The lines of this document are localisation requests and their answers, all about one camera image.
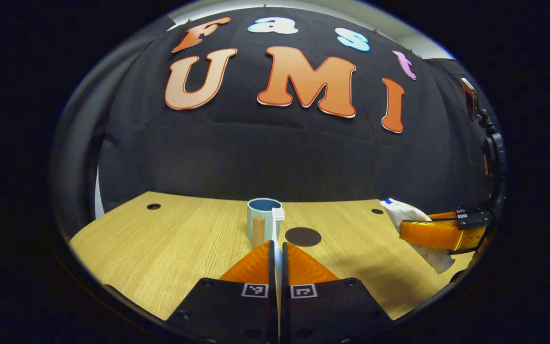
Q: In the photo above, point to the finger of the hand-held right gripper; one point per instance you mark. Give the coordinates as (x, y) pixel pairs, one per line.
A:
(468, 209)
(428, 234)

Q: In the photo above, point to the round brown coaster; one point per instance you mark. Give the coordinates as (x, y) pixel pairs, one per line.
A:
(302, 237)

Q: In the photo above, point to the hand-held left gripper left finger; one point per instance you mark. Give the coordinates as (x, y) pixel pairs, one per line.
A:
(227, 310)

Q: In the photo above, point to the black backdrop cloth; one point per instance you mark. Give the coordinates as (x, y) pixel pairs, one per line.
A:
(256, 157)

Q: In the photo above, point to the white toothbrush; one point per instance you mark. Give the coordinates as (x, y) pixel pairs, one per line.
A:
(278, 224)

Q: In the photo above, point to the white toothpaste tube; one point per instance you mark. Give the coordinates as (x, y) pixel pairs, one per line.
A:
(399, 210)

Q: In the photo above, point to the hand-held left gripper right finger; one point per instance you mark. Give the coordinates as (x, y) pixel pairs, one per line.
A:
(332, 310)

